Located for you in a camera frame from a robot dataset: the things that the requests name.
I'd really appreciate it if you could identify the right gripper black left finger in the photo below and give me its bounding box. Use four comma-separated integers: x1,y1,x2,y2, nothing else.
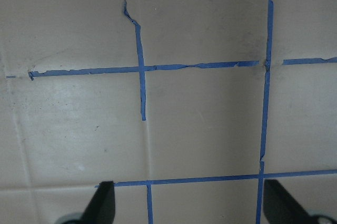
80,181,116,224

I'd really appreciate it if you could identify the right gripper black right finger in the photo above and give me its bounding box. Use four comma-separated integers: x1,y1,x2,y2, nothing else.
263,179,313,224

